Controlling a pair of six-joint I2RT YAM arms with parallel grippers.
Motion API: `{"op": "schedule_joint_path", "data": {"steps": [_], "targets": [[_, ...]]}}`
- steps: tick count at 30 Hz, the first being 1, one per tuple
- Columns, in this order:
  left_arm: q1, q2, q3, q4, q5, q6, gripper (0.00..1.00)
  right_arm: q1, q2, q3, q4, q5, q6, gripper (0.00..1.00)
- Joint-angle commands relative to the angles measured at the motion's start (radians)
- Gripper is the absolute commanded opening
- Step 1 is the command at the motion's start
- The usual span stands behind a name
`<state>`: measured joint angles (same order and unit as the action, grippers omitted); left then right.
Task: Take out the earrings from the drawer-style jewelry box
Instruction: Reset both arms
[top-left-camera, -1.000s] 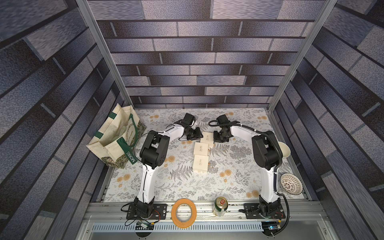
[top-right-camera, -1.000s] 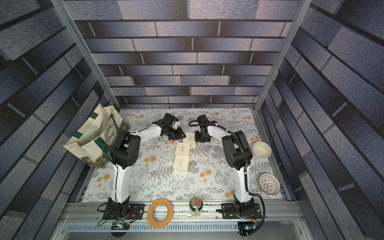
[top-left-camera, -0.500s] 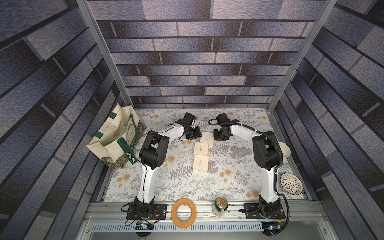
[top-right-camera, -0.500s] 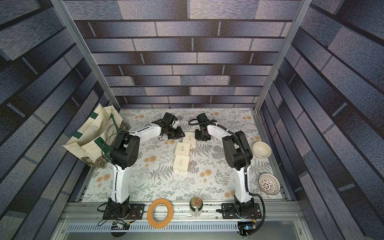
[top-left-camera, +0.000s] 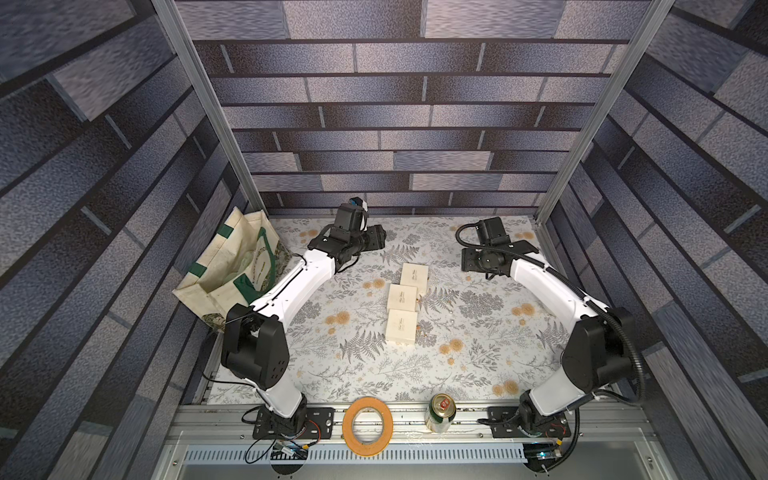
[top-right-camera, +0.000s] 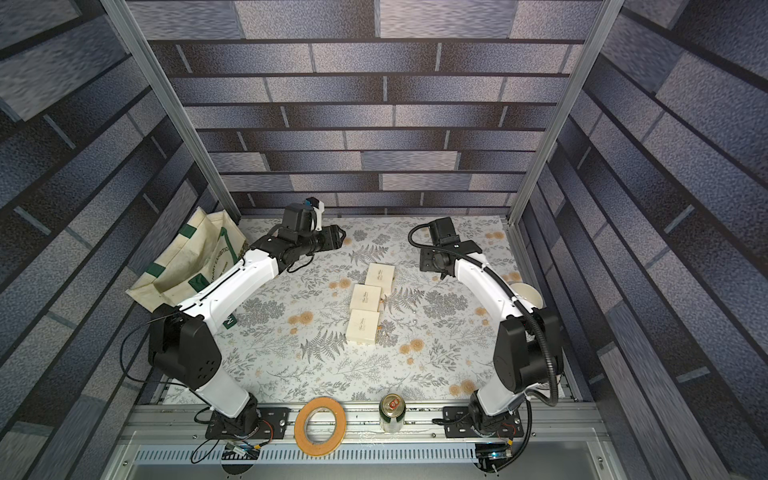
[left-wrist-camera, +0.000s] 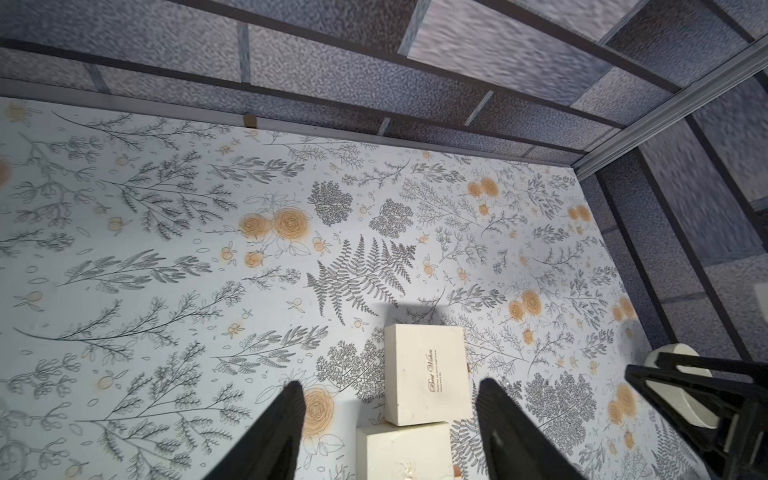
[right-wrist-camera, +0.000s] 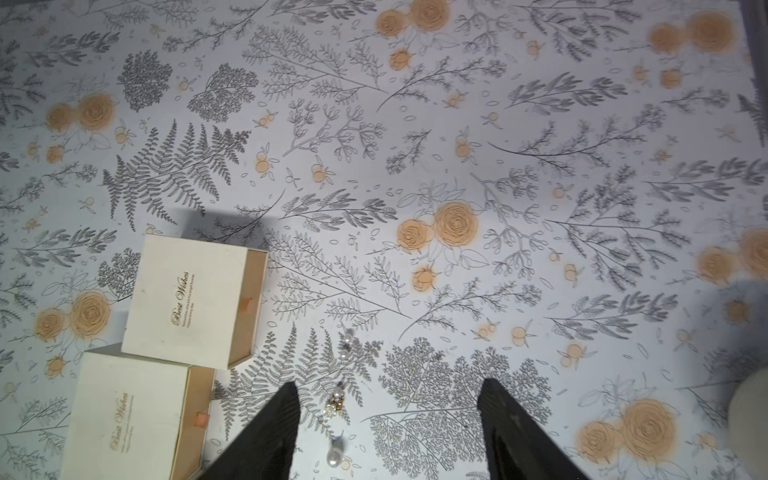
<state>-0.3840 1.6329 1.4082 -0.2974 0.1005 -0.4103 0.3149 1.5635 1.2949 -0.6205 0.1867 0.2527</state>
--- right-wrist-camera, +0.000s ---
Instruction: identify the pearl earring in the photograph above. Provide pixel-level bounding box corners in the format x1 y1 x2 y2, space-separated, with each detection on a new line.
326 434 346 468
339 329 355 361

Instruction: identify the pearl earring lower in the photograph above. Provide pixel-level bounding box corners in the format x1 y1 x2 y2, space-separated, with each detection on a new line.
326 434 346 468

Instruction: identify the cream drawer jewelry box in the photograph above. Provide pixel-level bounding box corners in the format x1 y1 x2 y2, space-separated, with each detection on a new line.
60 344 215 479

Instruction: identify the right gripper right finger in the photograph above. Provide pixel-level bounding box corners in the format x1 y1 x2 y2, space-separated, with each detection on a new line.
477 378 586 480

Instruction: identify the cream ceramic bowl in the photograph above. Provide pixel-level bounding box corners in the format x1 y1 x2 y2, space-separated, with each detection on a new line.
727 368 768 480

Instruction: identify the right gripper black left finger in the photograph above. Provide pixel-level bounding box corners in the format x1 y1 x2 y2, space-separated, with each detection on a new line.
197 382 301 480

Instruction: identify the pearl earring upper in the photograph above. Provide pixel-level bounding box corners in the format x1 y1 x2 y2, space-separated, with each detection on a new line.
339 329 355 361

